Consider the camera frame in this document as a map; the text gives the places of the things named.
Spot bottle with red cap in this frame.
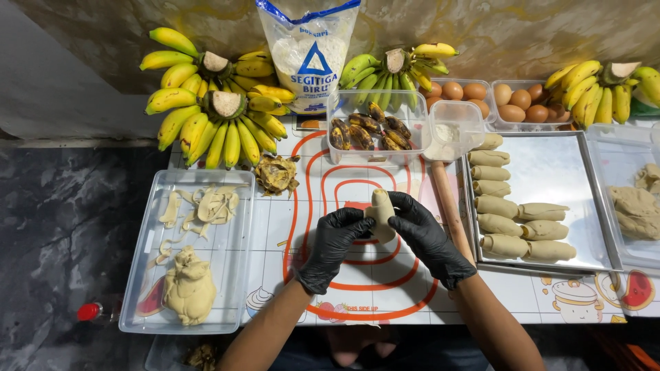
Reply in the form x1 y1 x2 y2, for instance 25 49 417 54
77 299 124 325

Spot clear flour bag blue print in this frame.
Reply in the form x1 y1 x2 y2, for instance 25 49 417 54
255 0 362 115

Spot heap of dough scraps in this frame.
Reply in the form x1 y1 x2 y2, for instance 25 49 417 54
155 183 249 269

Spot small clear container with flour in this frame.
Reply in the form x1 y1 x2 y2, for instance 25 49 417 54
422 100 486 164

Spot clear tub with peels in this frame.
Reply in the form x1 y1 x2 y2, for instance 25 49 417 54
144 335 234 371

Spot white baking mat orange rings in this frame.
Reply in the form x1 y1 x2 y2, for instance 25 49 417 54
242 116 465 326

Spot clear plastic tray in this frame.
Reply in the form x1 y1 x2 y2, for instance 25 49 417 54
118 169 257 336
584 123 660 270

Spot person's right hand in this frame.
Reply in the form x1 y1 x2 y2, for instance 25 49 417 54
387 191 478 291

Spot green yellow banana bunch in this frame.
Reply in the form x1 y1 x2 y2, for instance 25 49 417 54
338 42 460 112

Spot large clear plastic container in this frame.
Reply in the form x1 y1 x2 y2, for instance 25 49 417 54
326 90 432 167

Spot metal baking tray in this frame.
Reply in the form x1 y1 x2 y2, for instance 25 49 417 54
460 130 624 275

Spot rows of finished dough rolls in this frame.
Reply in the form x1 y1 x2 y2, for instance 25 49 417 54
466 133 578 262

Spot dough banana roll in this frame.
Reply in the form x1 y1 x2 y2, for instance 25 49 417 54
363 188 397 245

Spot brown dough lump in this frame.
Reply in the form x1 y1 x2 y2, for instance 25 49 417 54
608 163 660 242

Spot person's legs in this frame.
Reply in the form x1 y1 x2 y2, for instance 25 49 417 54
268 326 491 371

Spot heap of banana peels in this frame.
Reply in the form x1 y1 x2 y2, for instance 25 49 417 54
254 154 302 199

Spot beige dough lump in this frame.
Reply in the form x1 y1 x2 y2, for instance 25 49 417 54
162 245 218 327

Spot cartoon print tablecloth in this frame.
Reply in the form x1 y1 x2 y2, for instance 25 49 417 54
167 116 660 326

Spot group of brown eggs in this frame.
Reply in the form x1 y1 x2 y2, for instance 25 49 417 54
420 81 491 120
493 83 567 124

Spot person's left hand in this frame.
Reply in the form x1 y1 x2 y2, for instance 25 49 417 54
295 207 377 296

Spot heap of dark roasted bananas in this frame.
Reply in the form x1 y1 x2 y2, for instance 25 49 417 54
329 101 413 152

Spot wooden rolling pin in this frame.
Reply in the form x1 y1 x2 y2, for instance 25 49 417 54
430 160 476 267

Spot clear egg container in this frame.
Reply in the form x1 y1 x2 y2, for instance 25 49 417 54
419 78 497 126
490 79 574 133

